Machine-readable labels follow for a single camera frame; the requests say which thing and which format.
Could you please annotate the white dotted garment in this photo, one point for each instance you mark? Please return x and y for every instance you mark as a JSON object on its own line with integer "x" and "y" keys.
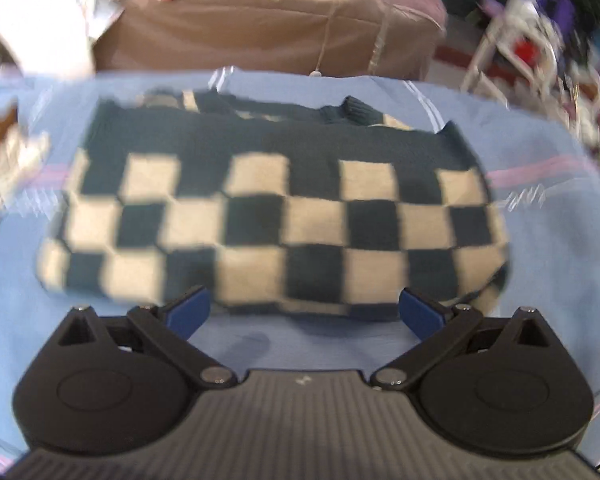
{"x": 15, "y": 175}

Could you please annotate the blue striped bed sheet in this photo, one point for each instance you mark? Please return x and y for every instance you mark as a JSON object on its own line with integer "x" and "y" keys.
{"x": 540, "y": 240}

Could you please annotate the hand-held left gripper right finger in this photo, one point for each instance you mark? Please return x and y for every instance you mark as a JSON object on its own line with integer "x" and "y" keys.
{"x": 420, "y": 316}

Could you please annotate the white beauty machine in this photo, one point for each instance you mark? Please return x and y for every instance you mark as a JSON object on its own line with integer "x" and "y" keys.
{"x": 35, "y": 35}

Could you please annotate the checkered knit sweater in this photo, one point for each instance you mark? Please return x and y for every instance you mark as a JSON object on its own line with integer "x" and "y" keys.
{"x": 300, "y": 220}

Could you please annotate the red cup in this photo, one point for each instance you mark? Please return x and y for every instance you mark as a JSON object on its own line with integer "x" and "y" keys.
{"x": 524, "y": 51}

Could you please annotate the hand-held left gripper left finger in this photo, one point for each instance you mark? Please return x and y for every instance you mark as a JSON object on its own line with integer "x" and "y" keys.
{"x": 189, "y": 310}

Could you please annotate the white trolley cart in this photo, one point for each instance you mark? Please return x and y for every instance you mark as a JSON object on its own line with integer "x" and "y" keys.
{"x": 530, "y": 75}

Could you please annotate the purple towel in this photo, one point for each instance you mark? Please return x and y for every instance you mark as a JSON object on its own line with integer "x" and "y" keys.
{"x": 562, "y": 15}

